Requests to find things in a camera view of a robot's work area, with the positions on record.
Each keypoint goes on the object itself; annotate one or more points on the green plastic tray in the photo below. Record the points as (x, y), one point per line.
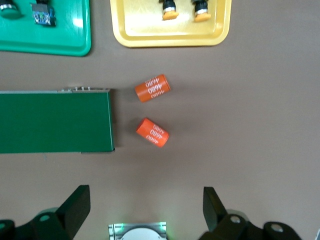
(50, 37)

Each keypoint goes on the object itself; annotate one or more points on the yellow push button red indicator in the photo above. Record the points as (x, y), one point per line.
(170, 12)

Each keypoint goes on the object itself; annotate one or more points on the green mushroom push button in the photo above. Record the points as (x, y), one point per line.
(8, 10)
(44, 15)

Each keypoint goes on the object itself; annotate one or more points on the orange 4680 cylinder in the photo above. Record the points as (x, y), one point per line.
(152, 133)
(152, 88)

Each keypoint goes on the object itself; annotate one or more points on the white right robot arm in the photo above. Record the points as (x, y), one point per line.
(140, 235)

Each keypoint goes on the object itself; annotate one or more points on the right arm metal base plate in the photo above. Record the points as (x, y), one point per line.
(115, 231)

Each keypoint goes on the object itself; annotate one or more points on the yellow push button green indicator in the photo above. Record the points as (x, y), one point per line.
(202, 13)

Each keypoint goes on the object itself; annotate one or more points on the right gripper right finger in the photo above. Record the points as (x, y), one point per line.
(218, 220)

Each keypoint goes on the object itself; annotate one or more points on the yellow plastic tray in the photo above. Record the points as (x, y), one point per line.
(170, 35)

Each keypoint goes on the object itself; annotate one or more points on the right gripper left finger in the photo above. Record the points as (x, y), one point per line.
(75, 212)

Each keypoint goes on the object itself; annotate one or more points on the green conveyor belt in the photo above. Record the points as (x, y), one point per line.
(55, 122)

